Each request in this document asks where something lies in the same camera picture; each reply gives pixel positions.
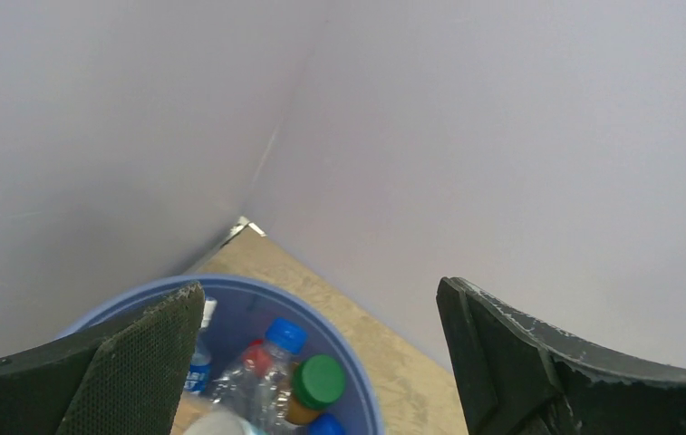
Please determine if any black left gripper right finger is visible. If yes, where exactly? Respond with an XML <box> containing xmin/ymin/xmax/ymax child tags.
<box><xmin>436</xmin><ymin>277</ymin><xmax>686</xmax><ymax>434</ymax></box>

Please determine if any red label clear bottle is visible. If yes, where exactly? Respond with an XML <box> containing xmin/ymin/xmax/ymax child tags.
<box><xmin>172</xmin><ymin>339</ymin><xmax>272</xmax><ymax>434</ymax></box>

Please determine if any blue label bottle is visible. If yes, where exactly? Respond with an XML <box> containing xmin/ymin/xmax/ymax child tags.
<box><xmin>307</xmin><ymin>413</ymin><xmax>346</xmax><ymax>435</ymax></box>
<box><xmin>183</xmin><ymin>297</ymin><xmax>217</xmax><ymax>394</ymax></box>

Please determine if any blue label bottle back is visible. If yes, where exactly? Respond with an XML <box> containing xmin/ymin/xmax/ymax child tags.
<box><xmin>183</xmin><ymin>297</ymin><xmax>217</xmax><ymax>394</ymax></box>

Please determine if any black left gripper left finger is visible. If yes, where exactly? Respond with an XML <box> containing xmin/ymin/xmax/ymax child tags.
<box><xmin>0</xmin><ymin>281</ymin><xmax>205</xmax><ymax>434</ymax></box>

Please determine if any green cap clear bottle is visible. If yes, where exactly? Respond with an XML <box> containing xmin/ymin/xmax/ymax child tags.
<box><xmin>285</xmin><ymin>354</ymin><xmax>347</xmax><ymax>426</ymax></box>

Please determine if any blue plastic bin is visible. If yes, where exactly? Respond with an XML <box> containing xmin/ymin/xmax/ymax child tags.
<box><xmin>57</xmin><ymin>274</ymin><xmax>386</xmax><ymax>434</ymax></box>

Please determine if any pepsi label clear bottle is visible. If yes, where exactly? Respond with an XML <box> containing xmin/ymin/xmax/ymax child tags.
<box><xmin>211</xmin><ymin>317</ymin><xmax>307</xmax><ymax>434</ymax></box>

